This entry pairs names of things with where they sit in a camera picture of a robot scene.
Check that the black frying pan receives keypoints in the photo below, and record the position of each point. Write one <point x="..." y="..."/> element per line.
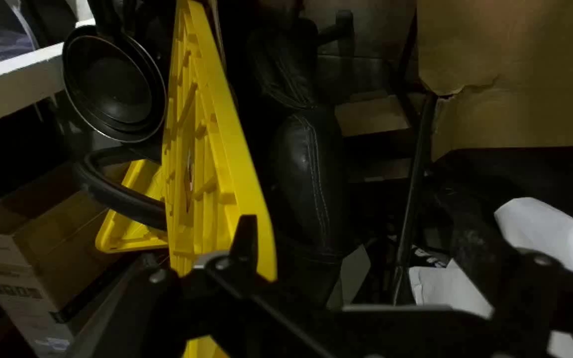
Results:
<point x="118" y="91"/>

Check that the white shelf board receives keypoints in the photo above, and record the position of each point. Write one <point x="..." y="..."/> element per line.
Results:
<point x="31" y="77"/>

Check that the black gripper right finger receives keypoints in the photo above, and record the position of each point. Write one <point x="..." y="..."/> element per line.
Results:
<point x="536" y="300"/>

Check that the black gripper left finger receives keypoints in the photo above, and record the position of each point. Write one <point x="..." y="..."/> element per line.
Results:
<point x="225" y="298"/>

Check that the yellow plastic bin lid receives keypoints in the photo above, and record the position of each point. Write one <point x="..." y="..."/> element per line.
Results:
<point x="206" y="175"/>

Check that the small cardboard box with label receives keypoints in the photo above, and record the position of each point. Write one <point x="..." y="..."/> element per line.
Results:
<point x="50" y="270"/>

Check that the white cloth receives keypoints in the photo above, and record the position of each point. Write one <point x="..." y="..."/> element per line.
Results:
<point x="460" y="292"/>

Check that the brown cardboard sheet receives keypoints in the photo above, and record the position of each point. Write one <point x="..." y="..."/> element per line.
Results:
<point x="502" y="71"/>

